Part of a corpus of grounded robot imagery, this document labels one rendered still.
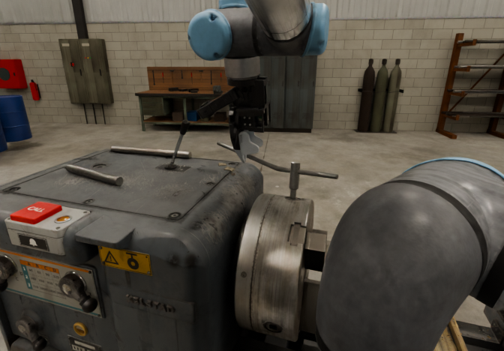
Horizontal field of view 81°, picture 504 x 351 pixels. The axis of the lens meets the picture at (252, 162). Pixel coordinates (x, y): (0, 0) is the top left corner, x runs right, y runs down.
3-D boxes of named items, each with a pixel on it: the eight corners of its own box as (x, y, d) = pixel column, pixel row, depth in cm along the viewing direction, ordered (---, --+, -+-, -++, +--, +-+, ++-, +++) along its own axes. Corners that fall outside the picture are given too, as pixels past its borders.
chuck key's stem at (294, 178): (298, 210, 70) (301, 162, 69) (294, 212, 68) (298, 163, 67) (289, 208, 71) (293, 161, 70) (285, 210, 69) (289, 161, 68)
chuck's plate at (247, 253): (229, 361, 59) (238, 208, 56) (265, 286, 89) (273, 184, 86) (245, 366, 58) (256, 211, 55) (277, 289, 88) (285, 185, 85)
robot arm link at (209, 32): (246, 7, 42) (268, 4, 51) (178, 10, 46) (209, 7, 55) (250, 63, 46) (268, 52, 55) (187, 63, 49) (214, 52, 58)
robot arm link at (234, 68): (218, 59, 59) (232, 52, 66) (220, 82, 62) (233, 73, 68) (253, 58, 57) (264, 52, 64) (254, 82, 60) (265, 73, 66)
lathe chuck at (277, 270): (245, 366, 58) (256, 211, 55) (277, 289, 88) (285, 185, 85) (290, 379, 56) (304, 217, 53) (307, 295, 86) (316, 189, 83)
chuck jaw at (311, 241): (291, 268, 66) (287, 245, 57) (294, 247, 69) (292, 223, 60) (341, 278, 63) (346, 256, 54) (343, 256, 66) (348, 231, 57)
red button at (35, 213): (11, 223, 55) (8, 214, 55) (41, 209, 61) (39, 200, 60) (35, 229, 54) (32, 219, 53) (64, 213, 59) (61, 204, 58)
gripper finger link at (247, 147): (259, 169, 70) (256, 134, 66) (235, 166, 72) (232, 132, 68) (262, 163, 73) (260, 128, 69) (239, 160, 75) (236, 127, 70)
